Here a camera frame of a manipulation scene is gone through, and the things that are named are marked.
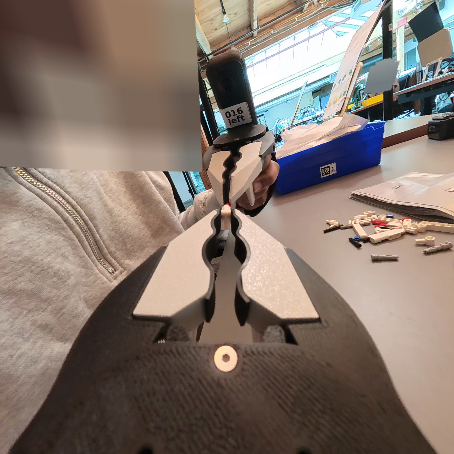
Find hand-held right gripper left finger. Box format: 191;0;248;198
133;209;224;342

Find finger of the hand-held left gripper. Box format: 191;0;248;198
229;141;265;207
207;150;233;205

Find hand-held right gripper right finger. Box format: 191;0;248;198
231;209;320;342

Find small white lego assembly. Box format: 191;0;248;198
219;203;235;242

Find pile of lego pieces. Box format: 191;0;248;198
323;209;454;264

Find person's left forearm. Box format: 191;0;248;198
180;190;218;228

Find open lego instruction booklet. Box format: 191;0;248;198
349;172;454;225

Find person's left hand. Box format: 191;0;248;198
237;161;277;210

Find white plastic bags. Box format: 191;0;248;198
279;113;370;159

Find blue plastic bin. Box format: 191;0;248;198
275;121;387;196

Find leaning printed display board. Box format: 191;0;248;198
322;0;388;120

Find black charger box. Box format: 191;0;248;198
427;115;454;141

